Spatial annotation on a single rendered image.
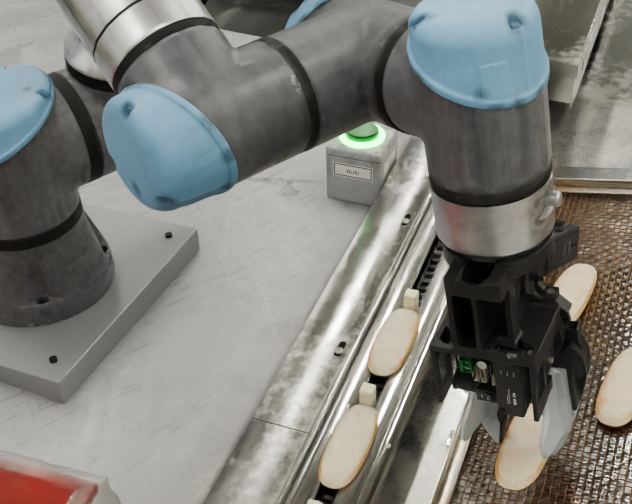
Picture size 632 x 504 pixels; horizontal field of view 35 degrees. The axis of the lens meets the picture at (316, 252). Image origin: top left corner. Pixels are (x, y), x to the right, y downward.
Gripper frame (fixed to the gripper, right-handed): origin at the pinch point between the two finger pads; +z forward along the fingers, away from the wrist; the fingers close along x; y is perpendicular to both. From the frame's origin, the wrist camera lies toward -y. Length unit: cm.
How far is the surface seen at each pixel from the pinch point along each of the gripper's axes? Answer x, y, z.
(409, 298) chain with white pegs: -18.5, -19.1, 5.8
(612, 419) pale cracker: 4.7, -7.0, 4.7
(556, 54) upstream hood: -16, -66, 2
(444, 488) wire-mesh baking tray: -6.1, 3.5, 5.1
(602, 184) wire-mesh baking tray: -4.5, -41.4, 4.8
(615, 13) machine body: -18, -103, 13
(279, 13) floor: -165, -232, 73
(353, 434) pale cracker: -16.6, -1.0, 6.6
